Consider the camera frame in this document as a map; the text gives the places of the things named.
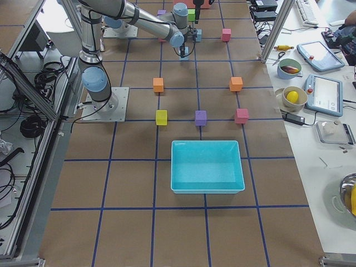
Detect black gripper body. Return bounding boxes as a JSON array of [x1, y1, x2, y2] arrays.
[[193, 0, 203, 9], [179, 26, 196, 54]]

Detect light blue foam block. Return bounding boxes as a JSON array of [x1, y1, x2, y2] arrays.
[[179, 46, 189, 61]]

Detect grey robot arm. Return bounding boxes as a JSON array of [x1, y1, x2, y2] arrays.
[[105, 1, 205, 36], [78, 1, 197, 115]]

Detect green foam block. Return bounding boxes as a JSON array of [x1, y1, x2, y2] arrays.
[[187, 9, 195, 22]]

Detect pink foam block left-far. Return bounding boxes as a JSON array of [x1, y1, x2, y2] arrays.
[[221, 28, 231, 42]]

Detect purple foam block far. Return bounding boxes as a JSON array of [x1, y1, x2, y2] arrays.
[[157, 9, 166, 16]]

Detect purple foam block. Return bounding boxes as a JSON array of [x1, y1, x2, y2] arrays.
[[157, 9, 166, 16], [195, 110, 207, 126]]

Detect orange foam block near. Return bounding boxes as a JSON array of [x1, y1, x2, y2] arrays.
[[152, 77, 164, 93]]

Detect orange foam block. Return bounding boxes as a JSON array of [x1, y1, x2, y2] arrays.
[[152, 77, 164, 93], [229, 77, 244, 92]]

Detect orange foam block far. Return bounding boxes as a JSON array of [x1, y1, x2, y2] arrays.
[[229, 77, 244, 92]]

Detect yellow foam block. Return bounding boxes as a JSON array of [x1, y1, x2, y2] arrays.
[[155, 110, 168, 126]]

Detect scissors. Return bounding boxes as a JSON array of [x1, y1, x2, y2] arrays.
[[273, 51, 285, 66]]

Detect green bowl with fruit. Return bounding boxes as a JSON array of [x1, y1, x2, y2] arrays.
[[277, 58, 301, 80]]

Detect white keyboard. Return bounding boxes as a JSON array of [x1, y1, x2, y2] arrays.
[[295, 0, 319, 27]]

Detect yellow lemon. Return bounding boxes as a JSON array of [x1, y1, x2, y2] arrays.
[[286, 91, 299, 104]]

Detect teach pendant far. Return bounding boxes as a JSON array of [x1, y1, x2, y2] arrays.
[[296, 41, 345, 72]]

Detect teach pendant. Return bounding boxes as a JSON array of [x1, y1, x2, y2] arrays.
[[296, 41, 345, 72], [304, 75, 343, 117]]

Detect beige bowl with lemon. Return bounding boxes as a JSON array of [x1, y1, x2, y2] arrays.
[[282, 86, 308, 111]]

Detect black power adapter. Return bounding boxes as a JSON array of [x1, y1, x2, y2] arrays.
[[282, 113, 305, 126]]

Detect teal plastic bin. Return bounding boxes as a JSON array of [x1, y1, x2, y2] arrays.
[[171, 140, 245, 194]]

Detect teach pendant near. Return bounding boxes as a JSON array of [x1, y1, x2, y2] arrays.
[[304, 75, 343, 117]]

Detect kitchen scale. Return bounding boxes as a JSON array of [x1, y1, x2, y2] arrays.
[[315, 120, 355, 145]]

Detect steel bowl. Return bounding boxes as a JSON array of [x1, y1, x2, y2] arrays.
[[339, 173, 355, 218]]

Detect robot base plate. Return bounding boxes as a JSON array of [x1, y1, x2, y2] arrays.
[[81, 87, 129, 122], [103, 25, 138, 39]]

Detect aluminium frame post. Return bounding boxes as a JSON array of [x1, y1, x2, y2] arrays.
[[260, 0, 295, 63]]

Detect yellow screwdriver handle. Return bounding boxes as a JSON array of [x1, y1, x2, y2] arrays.
[[274, 45, 294, 51]]

